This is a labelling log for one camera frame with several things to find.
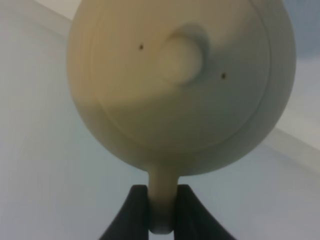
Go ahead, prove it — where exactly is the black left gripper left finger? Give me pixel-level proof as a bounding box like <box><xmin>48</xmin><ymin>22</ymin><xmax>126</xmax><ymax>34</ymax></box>
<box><xmin>99</xmin><ymin>185</ymin><xmax>150</xmax><ymax>240</ymax></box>

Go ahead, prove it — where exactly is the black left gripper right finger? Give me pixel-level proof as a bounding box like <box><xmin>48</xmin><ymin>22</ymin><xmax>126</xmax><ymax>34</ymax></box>
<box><xmin>173</xmin><ymin>184</ymin><xmax>235</xmax><ymax>240</ymax></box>

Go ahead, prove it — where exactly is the beige teapot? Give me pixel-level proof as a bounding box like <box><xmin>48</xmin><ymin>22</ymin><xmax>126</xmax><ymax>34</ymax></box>
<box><xmin>66</xmin><ymin>0</ymin><xmax>296</xmax><ymax>234</ymax></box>

